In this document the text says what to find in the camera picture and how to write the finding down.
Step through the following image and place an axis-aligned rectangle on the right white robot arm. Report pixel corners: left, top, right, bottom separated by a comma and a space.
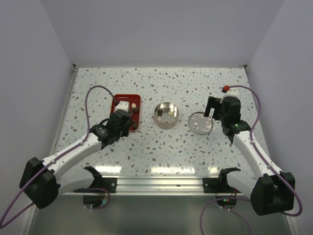
204, 96, 295, 215

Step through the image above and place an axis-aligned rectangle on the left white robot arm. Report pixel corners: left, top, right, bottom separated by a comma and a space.
19, 110, 132, 209

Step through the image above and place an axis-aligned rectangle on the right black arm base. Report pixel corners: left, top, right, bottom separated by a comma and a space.
202, 167, 241, 194

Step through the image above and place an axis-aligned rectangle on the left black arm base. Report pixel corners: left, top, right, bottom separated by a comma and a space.
84, 166, 117, 193

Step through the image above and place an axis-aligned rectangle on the round metal tin lid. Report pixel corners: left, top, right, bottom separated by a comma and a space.
188, 112, 213, 135

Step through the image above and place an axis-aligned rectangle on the red rectangular tray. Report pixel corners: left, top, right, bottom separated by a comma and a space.
111, 94, 141, 132

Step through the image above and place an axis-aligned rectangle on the round metal tin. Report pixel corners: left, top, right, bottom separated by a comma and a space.
153, 102, 179, 129

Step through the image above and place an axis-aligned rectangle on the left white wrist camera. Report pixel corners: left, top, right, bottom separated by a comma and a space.
114, 101, 130, 112

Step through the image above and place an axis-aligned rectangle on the aluminium mounting rail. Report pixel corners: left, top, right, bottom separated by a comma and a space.
102, 176, 236, 196

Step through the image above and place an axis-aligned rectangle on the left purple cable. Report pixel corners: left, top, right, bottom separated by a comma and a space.
0, 86, 118, 226

